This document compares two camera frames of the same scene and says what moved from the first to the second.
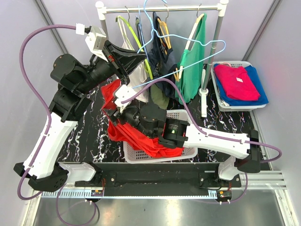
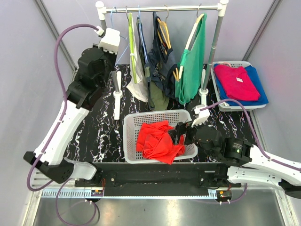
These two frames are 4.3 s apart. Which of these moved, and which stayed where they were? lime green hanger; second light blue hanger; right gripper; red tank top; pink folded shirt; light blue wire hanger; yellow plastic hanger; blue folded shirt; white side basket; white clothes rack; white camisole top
Moved: light blue wire hanger; red tank top; right gripper; lime green hanger; white camisole top
Stayed: blue folded shirt; pink folded shirt; second light blue hanger; white side basket; yellow plastic hanger; white clothes rack
